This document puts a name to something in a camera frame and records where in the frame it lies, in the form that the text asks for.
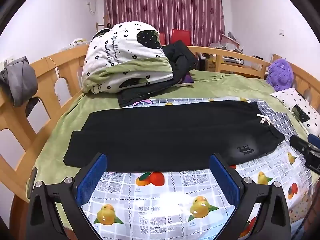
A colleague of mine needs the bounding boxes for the black pants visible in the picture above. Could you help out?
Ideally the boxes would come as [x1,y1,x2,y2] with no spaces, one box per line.
[63,100,285,173]

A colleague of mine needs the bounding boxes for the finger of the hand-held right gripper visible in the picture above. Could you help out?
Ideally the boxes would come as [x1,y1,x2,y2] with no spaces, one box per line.
[290,135,313,153]
[308,133,320,147]

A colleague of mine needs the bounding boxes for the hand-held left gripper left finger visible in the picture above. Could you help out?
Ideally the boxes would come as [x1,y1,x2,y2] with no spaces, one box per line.
[26,152,108,240]

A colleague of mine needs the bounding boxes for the pile of bags and papers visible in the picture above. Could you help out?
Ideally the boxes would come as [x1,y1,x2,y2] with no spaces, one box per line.
[209,31,245,53]

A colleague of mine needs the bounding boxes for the dark hanging cloth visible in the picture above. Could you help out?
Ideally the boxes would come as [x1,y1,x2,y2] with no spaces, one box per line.
[25,97,40,118]

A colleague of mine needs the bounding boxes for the maroon flowered curtain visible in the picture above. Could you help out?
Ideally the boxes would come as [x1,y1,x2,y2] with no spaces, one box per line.
[103,0,225,47]

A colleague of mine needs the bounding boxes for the grey checked cloth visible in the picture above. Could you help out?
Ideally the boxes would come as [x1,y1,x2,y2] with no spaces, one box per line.
[257,100,308,140]

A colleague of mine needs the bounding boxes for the red chair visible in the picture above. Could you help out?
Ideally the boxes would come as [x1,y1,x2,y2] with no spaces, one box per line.
[170,29,192,46]

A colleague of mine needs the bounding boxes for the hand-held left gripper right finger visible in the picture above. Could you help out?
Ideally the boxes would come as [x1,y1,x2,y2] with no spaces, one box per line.
[209,152,292,240]

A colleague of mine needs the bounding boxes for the white cable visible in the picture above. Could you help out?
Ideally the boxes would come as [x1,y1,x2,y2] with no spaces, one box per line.
[40,56,60,80]

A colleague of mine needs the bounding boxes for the purple plush toy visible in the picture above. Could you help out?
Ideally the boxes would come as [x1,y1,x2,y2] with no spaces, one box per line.
[265,59,294,92]

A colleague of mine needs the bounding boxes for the wooden bed frame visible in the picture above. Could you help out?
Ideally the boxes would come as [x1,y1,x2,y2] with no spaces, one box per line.
[0,44,320,240]

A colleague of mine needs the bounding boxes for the fruit-printed plastic sheet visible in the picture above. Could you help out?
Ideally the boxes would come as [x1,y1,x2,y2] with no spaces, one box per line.
[80,97,315,240]

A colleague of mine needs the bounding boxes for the white floral folded quilt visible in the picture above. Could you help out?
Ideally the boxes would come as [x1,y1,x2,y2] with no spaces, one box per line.
[81,21,174,94]

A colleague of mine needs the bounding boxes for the purple cloth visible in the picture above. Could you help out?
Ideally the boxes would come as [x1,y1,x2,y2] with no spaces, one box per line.
[179,71,195,87]

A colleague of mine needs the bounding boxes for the white floral pillow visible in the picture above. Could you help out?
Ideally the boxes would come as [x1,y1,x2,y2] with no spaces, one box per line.
[270,88,320,137]

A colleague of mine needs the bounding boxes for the wooden coat rack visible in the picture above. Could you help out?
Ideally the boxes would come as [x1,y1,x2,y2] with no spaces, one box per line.
[96,15,112,31]

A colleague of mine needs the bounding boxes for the cardboard box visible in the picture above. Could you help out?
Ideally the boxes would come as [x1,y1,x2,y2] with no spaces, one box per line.
[205,55,218,72]

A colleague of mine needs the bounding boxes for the black jacket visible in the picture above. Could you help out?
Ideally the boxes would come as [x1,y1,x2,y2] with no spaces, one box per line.
[117,40,198,108]

